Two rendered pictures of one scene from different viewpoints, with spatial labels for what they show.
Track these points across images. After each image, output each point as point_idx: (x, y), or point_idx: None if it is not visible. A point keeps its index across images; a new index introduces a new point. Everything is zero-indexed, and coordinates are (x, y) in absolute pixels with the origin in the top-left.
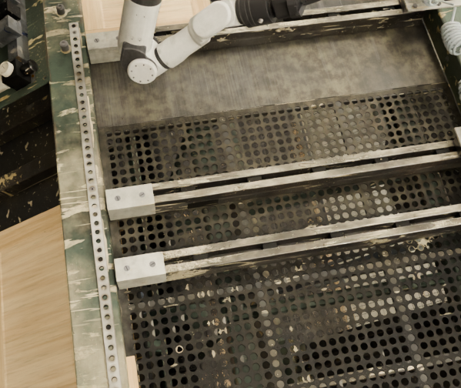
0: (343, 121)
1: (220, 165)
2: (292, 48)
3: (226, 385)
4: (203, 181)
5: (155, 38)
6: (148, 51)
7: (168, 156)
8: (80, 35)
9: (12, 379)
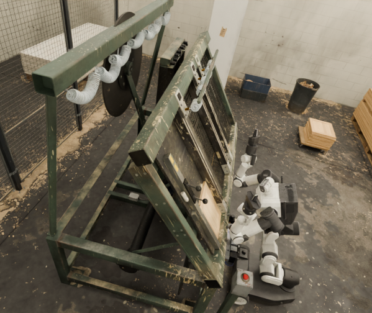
0: (196, 124)
1: (213, 153)
2: None
3: (58, 167)
4: (223, 152)
5: (239, 180)
6: (244, 176)
7: None
8: (225, 215)
9: None
